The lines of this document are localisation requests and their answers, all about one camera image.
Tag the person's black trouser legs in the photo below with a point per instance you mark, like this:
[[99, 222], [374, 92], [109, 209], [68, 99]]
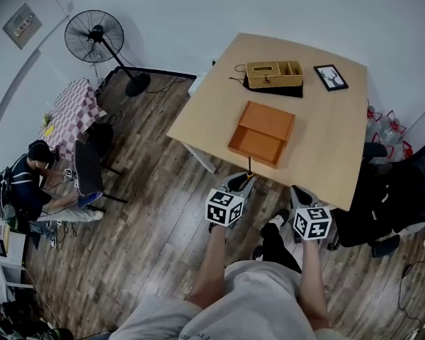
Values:
[[278, 246]]

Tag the small black picture frame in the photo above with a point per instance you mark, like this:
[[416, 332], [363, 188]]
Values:
[[0, 249]]

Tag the black standing fan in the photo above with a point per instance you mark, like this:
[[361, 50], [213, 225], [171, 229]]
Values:
[[93, 35]]

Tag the white wall outlet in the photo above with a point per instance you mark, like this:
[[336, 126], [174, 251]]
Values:
[[69, 6]]

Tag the person's black white shoe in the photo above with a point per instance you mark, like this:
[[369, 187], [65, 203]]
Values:
[[279, 220], [258, 253]]

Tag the black framed antler picture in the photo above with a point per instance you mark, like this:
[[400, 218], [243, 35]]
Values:
[[331, 77]]

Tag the person's right forearm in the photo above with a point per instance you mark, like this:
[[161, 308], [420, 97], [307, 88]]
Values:
[[311, 285]]

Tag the grey wall electrical panel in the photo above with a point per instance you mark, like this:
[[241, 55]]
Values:
[[22, 25]]

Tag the yellow item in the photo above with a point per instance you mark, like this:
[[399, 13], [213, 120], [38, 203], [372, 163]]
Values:
[[50, 130]]

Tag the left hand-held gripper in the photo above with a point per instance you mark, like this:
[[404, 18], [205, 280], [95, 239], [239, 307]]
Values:
[[223, 207]]

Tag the light wooden table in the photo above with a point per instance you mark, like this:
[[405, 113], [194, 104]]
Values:
[[326, 129]]

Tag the woven wicker basket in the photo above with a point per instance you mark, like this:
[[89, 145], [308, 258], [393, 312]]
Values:
[[269, 80]]

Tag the black office chair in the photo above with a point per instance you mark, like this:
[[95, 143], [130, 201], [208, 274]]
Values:
[[393, 197]]

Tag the checkered cloth covered table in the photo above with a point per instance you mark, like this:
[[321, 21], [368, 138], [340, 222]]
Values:
[[74, 108]]

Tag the small green plant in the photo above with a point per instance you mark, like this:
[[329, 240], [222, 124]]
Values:
[[46, 119]]

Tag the person's grey shirt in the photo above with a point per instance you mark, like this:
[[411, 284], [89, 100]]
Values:
[[258, 296]]

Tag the person's left forearm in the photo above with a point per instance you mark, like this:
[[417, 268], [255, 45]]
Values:
[[212, 267]]

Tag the white shelf unit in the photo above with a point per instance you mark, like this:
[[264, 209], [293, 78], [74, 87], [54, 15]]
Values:
[[16, 248]]

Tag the orange box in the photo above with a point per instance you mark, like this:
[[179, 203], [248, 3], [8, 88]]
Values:
[[265, 119]]

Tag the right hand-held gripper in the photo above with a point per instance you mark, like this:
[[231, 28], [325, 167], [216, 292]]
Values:
[[311, 223]]

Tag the black round stool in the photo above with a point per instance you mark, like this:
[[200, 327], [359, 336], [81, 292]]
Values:
[[102, 140]]

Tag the black chair blue seat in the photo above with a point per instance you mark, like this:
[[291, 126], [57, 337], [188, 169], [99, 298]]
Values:
[[88, 172]]

